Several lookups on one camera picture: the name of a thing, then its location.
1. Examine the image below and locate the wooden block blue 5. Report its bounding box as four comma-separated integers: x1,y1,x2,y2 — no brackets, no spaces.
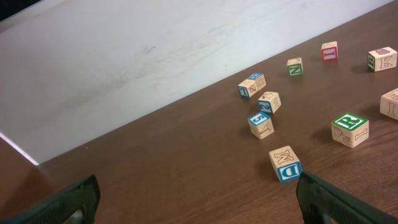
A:
248,111,274,139

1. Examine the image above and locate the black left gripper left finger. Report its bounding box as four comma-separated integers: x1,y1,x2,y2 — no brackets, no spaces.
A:
1,175,101,224

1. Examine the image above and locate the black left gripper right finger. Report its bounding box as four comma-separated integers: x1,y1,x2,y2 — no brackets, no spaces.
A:
296,172,397,224

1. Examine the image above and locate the wooden block blue D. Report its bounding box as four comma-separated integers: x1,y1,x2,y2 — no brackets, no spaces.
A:
269,146,302,183

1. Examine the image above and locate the plain wooden block I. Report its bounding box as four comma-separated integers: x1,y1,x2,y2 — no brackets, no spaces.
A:
380,88,398,119

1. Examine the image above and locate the wooden block blue 1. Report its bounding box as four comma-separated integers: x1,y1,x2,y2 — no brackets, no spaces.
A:
238,79,258,98

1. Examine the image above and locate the wooden block green N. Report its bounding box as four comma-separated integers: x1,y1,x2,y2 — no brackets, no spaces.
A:
287,57,303,76

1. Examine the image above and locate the wooden block red I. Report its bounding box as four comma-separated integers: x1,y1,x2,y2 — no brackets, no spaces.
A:
321,41,338,60

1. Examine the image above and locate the wooden block green R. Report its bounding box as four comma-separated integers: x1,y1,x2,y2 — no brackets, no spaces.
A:
331,112,369,148

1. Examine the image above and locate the wooden block green B K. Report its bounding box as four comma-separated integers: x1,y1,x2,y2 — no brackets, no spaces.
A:
368,47,397,72

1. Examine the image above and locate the wooden block blue top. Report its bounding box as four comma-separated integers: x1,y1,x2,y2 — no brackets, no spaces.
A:
248,73,266,90

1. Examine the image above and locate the wooden block blue 2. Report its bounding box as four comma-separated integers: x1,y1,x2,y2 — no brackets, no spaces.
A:
257,91,282,114

